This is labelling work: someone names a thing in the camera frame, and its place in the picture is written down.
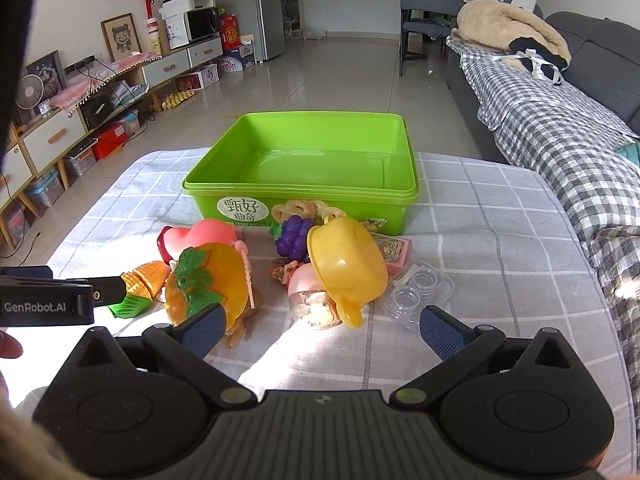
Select pink lace cloth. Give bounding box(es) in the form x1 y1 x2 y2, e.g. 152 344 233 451
50 52 163 111

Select white and red box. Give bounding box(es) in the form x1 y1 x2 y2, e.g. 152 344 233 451
177 64 220 92

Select white wooden TV cabinet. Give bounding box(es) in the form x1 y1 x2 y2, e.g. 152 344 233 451
0 35 224 251

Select framed cartoon picture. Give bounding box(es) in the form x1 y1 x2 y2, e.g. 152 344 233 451
101 12 137 63

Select silver fridge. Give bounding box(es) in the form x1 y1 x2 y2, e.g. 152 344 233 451
250 0 287 61

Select pink capsule ball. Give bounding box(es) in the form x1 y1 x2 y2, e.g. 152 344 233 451
287 262 343 333

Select person's left hand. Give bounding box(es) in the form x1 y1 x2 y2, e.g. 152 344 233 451
0 332 24 359

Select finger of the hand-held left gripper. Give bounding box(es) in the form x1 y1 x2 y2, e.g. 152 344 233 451
92 274 127 307

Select small doll figurine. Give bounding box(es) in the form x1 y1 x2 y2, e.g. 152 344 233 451
270 260 298 286

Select white printer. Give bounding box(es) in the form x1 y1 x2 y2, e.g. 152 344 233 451
159 0 218 21

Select red storage box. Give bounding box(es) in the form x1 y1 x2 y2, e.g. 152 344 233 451
92 122 132 161

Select pink beaded stick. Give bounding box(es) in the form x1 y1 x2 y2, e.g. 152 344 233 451
232 240 258 310

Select green plastic box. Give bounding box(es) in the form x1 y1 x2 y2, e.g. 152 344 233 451
181 111 421 236

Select toy corn cob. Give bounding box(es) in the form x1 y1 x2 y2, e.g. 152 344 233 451
111 260 171 320

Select black microwave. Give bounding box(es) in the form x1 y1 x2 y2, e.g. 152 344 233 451
184 6 223 45

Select dark framed picture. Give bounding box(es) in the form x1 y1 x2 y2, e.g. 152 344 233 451
25 50 67 106

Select red gift box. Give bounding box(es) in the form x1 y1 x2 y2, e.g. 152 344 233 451
221 12 240 52

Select pink toy phone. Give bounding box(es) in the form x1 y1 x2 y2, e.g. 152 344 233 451
370 232 412 276

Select small white desk fan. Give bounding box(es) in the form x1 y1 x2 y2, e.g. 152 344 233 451
15 74 46 111

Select purple toy grapes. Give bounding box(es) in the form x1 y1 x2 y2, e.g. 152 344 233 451
270 214 317 263

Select white and blue carton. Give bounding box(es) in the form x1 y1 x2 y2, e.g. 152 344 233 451
217 42 257 73

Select black garment with white ribbons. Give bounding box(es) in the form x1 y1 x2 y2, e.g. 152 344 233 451
509 35 568 86

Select pink rubber pig toy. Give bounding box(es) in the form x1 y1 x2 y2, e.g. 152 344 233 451
157 219 240 261

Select yellow toy pot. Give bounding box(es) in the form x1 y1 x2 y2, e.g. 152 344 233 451
306 211 390 331

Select grey checked tablecloth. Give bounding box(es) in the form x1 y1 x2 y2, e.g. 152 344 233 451
10 147 636 480

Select clear plastic container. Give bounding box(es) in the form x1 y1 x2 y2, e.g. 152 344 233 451
376 259 456 337

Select dark grey sofa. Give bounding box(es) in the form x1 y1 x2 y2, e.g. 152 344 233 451
445 7 640 241

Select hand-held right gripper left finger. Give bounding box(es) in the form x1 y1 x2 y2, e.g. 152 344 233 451
54 304 259 408

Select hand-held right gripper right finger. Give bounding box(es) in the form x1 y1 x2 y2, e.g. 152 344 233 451
392 305 595 408

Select plaid sofa cover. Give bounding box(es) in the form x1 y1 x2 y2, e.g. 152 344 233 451
446 35 640 411

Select row of yellow toys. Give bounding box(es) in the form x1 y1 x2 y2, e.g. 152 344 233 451
161 91 197 111

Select clear storage bin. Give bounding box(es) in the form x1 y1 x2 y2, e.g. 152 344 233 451
62 137 98 177
25 170 66 208

